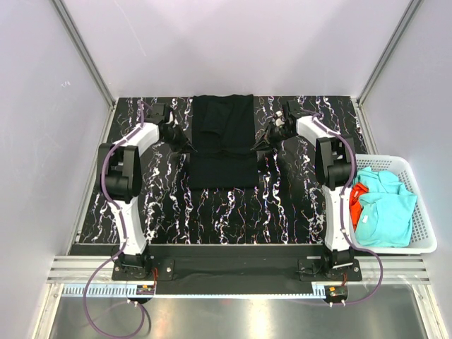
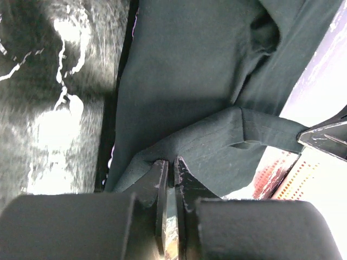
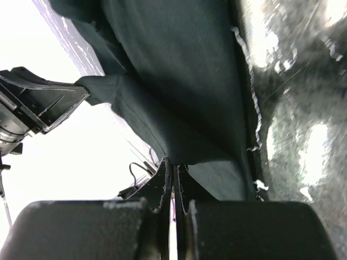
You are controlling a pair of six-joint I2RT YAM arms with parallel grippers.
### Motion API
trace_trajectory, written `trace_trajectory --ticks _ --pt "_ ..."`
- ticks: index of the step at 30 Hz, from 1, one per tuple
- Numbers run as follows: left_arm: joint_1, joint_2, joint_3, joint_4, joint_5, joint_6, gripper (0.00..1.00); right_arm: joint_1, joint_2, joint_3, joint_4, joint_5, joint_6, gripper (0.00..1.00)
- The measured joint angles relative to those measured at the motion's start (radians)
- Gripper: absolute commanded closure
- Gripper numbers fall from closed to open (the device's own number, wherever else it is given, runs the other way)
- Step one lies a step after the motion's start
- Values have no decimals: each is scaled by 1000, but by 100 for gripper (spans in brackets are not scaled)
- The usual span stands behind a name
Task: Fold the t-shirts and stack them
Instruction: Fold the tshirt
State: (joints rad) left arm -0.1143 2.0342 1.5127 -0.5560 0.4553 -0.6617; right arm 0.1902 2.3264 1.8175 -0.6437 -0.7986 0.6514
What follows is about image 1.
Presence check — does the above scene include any teal t shirt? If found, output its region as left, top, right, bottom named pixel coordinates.
left=355, top=167, right=417, bottom=248

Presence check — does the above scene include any orange t shirt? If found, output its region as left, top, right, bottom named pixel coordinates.
left=349, top=182, right=369, bottom=230

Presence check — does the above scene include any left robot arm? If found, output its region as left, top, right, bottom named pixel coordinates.
left=95, top=102, right=195, bottom=280

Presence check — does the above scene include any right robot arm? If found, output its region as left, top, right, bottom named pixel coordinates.
left=252, top=100, right=357, bottom=280

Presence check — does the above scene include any black marbled table mat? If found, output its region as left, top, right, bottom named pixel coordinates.
left=75, top=96, right=367, bottom=245

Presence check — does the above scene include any right connector board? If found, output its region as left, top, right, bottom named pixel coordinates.
left=326, top=286, right=348, bottom=298

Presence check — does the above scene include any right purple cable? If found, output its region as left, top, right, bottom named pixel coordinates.
left=299, top=108, right=384, bottom=307

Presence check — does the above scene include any connector board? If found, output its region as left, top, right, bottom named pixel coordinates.
left=136, top=285, right=156, bottom=295
left=326, top=286, right=348, bottom=298

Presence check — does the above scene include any purple cable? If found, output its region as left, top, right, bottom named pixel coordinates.
left=299, top=108, right=384, bottom=307
left=82, top=99, right=153, bottom=337

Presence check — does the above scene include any right aluminium frame post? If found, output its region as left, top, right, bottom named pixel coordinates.
left=355, top=0, right=425, bottom=107

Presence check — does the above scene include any black t shirt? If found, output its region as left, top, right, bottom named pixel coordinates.
left=188, top=95, right=259, bottom=190

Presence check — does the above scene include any aluminium frame post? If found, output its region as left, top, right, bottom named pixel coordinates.
left=355, top=0, right=425, bottom=107
left=50, top=0, right=116, bottom=108

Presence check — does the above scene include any left connector board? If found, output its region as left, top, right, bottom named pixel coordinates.
left=136, top=285, right=156, bottom=295

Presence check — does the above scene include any left aluminium frame post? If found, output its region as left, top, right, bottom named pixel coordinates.
left=50, top=0, right=116, bottom=108

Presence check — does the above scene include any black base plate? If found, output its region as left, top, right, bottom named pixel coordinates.
left=112, top=244, right=362, bottom=291

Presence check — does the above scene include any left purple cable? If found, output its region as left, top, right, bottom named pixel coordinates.
left=82, top=99, right=153, bottom=337

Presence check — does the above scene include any white slotted cable duct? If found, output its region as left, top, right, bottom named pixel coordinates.
left=62, top=282, right=326, bottom=299

